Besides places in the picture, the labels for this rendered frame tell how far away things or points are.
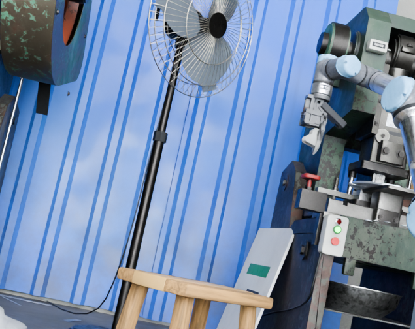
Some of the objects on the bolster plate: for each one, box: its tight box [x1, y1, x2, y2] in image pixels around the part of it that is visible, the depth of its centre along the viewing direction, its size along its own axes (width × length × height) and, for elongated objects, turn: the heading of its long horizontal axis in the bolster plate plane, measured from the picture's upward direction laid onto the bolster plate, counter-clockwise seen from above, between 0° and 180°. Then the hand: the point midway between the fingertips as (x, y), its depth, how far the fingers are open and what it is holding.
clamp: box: [315, 178, 354, 200], centre depth 267 cm, size 6×17×10 cm, turn 154°
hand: (315, 151), depth 243 cm, fingers closed
